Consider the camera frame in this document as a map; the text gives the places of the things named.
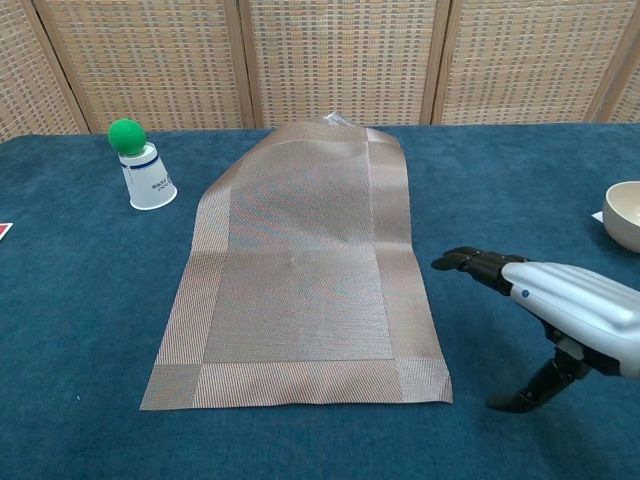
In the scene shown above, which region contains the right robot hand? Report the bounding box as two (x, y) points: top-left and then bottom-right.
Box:
(430, 246), (640, 413)

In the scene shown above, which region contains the white bowl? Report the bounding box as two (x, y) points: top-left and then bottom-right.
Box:
(602, 180), (640, 250)

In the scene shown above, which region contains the brown woven placemat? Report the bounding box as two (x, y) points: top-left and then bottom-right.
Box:
(138, 112), (455, 412)

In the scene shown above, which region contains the woven folding screen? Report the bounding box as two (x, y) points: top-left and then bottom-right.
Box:
(0, 0), (640, 144)

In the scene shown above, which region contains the white paper cup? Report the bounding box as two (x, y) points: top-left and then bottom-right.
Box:
(118, 142), (179, 211)

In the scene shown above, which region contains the green ball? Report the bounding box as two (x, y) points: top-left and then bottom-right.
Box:
(107, 118), (147, 157)

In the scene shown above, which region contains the blue table cloth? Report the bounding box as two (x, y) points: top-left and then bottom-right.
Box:
(0, 122), (640, 480)

